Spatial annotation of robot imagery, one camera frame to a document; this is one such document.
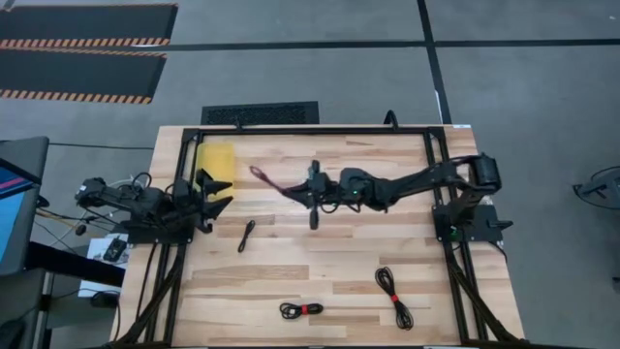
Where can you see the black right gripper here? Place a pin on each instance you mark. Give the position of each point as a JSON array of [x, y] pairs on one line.
[[322, 191]]

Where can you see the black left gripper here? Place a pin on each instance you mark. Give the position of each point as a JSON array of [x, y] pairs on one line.
[[189, 206]]

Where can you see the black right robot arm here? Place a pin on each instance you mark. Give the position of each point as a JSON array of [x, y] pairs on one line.
[[416, 181]]

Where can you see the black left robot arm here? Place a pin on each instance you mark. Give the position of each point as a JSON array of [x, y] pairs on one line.
[[145, 201]]

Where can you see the yellow translucent plastic bin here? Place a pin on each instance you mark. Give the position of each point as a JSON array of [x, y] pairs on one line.
[[218, 157]]

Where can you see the black floor vent grille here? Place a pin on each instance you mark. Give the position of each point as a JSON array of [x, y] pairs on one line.
[[259, 114]]

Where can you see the black handheld remote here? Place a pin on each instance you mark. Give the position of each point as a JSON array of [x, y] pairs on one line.
[[115, 249]]

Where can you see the white paper sheets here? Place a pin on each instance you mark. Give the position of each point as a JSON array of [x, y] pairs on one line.
[[96, 249]]

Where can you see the black computer mouse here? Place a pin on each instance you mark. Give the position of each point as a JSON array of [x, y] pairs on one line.
[[104, 299]]

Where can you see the black side desk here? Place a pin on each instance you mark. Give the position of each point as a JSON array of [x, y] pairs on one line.
[[72, 264]]

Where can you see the black hazard-striped floor mat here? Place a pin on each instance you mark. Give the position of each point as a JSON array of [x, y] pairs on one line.
[[72, 72], [87, 22]]

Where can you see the monitor with blue screen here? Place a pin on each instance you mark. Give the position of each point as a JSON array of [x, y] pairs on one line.
[[19, 213]]

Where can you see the black chair base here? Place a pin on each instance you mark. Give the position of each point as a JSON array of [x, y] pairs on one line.
[[603, 189]]

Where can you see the black metal table frame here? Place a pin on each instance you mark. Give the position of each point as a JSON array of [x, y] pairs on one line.
[[315, 131]]

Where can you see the black curved frame bracket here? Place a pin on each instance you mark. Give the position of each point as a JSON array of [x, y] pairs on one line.
[[390, 116]]

